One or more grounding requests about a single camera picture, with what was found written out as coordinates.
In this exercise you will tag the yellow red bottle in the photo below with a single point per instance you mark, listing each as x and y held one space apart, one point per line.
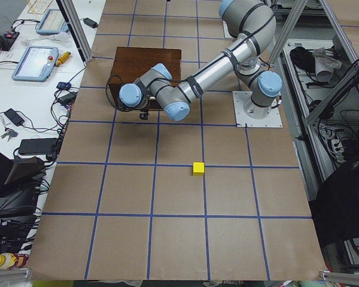
12 261

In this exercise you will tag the black power adapter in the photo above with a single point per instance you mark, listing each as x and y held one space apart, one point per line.
90 23

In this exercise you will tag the black smartphone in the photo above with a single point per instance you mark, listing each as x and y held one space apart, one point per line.
14 117

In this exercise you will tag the black flat power brick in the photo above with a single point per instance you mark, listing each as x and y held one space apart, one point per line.
37 146

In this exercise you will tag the far blue teach pendant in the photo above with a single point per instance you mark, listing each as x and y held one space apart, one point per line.
51 23

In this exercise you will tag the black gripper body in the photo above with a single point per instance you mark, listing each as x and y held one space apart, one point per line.
143 115

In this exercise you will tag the near blue teach pendant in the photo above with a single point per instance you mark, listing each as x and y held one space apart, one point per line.
36 64

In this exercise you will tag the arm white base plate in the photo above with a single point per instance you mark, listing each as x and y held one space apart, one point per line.
251 116

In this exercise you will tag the blue usb hub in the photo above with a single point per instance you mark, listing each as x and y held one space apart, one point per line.
63 86

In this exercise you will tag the aluminium frame post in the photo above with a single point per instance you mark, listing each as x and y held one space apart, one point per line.
71 18

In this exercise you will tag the dark wooden drawer box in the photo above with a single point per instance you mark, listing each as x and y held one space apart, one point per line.
131 63

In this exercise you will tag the blue teach pendant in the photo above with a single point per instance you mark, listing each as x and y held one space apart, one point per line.
36 64
51 23

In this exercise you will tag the yellow cube block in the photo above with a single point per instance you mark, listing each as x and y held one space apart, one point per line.
198 169

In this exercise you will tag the bunch of keys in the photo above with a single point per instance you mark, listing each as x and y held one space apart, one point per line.
9 134

